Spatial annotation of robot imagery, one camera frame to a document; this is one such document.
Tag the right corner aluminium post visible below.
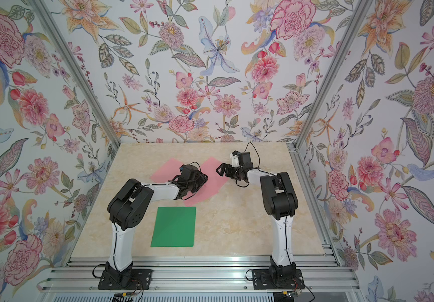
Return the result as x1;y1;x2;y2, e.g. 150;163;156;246
294;0;373;152

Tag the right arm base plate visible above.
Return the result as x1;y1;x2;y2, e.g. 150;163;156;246
248;269;306;291

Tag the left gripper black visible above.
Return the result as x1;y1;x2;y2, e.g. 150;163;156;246
185;170;209;194

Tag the aluminium rail frame front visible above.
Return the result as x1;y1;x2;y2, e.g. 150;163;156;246
36;252;365;301

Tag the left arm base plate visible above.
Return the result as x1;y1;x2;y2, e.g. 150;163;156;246
97;268;153;291

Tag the pink paper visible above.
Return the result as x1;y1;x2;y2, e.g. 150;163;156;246
184;157;228;206
150;158;183;183

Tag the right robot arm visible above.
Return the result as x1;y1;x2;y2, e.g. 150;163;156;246
216;151;299;286

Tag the left corner aluminium post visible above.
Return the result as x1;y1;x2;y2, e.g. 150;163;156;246
28;0;121;149

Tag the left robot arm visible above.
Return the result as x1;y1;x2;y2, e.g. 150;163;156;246
100;163;208;289

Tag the green paper hidden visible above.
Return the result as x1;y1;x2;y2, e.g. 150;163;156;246
151;207;196;247

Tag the corner aluminium post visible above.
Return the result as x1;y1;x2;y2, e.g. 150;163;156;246
28;0;121;149
294;0;373;152

